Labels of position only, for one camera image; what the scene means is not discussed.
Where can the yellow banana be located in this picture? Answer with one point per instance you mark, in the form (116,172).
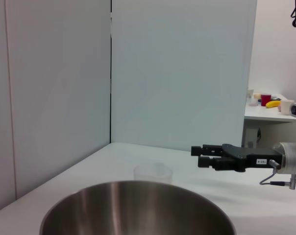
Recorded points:
(273,104)

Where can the cream round object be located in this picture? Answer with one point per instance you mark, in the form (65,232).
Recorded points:
(257,95)

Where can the grey wall socket box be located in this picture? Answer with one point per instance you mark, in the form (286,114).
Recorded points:
(250,138)

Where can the white paper cup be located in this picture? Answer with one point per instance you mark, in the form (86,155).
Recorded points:
(287,107)

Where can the white side table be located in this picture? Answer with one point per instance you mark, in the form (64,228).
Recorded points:
(260,114)

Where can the stainless steel mixing bowl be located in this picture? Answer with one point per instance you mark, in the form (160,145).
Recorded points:
(138,210)

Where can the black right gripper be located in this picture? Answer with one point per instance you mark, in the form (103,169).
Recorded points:
(251,159)

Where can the red plastic cup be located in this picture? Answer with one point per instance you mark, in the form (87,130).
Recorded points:
(265,99)

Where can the clear plastic measuring cup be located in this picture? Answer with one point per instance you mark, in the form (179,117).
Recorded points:
(148,173)

